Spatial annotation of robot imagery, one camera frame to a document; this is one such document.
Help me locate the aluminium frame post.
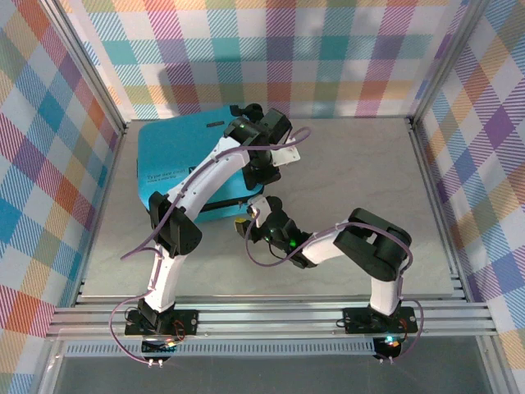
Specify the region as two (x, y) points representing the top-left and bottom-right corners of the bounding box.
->
(409, 0), (491, 126)
(40, 0), (128, 136)

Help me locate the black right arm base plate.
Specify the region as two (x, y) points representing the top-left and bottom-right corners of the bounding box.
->
(342, 305), (419, 334)

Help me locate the black controller board with LEDs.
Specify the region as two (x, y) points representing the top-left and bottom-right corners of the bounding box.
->
(141, 338), (180, 369)
(372, 334), (405, 364)

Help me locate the slotted metal cable strip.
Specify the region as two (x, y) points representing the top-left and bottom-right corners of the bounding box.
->
(65, 342), (382, 357)

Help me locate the aluminium mounting rail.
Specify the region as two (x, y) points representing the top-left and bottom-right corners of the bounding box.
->
(47, 295), (500, 342)

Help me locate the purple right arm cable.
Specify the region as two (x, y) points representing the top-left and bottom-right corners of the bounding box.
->
(244, 207), (423, 364)

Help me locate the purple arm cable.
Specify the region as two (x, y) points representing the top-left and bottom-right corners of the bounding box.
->
(244, 207), (423, 364)
(109, 126), (312, 365)

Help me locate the blue hard-shell suitcase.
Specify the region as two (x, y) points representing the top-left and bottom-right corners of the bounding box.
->
(136, 103), (266, 225)

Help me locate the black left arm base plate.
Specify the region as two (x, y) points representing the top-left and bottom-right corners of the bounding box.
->
(125, 309), (200, 337)

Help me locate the aluminium side rail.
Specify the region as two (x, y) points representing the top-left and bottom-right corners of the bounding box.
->
(408, 117), (471, 305)
(73, 122), (128, 307)

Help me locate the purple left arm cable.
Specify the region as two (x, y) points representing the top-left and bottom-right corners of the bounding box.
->
(109, 126), (312, 365)

